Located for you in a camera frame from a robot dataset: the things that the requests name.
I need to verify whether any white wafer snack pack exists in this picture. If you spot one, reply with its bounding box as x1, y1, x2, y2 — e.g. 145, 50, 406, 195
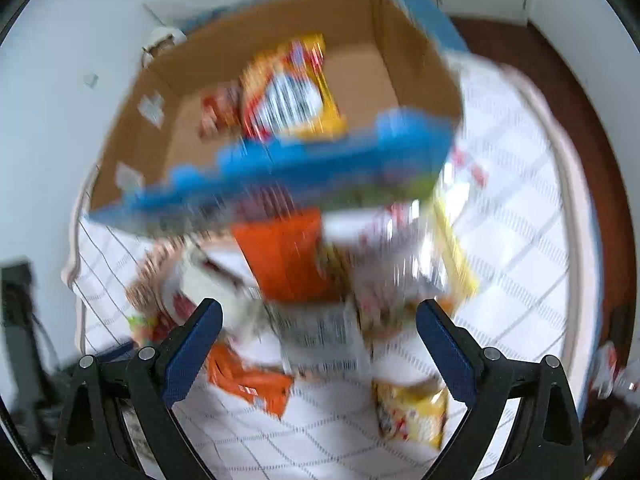
156, 244, 262, 339

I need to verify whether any colourful candy ball bag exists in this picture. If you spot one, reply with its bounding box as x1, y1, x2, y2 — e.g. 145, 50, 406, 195
127, 313, 160, 348

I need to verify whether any clear yellow edged snack packet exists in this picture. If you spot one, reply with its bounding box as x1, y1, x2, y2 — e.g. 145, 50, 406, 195
318, 197, 480, 339

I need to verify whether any bear print long pillow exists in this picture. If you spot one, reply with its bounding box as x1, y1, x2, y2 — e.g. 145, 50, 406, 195
141, 26, 186, 68

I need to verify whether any dark red jerky packet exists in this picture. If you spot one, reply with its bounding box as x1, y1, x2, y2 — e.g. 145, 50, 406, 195
198, 80, 242, 140

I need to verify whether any white diamond pattern blanket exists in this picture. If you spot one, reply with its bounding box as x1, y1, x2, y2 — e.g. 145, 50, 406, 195
62, 51, 602, 479

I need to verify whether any red white strip snack packet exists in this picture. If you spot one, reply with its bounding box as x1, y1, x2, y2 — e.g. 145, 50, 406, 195
450, 148, 488, 188

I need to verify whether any yellow guoba snack bag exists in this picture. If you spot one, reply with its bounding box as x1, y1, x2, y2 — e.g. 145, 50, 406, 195
372, 377, 449, 451

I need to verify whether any yellow red noodle bag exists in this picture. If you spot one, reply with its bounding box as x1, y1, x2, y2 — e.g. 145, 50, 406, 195
240, 34, 347, 143

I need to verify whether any grey white snack packet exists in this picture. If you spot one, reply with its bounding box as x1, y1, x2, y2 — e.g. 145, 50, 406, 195
268, 299, 371, 379

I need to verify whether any orange snack bag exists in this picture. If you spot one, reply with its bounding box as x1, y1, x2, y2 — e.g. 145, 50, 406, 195
206, 344, 294, 418
231, 209, 342, 304

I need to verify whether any open cardboard milk box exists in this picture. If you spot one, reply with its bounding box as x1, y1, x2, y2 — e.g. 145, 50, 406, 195
87, 0, 463, 237

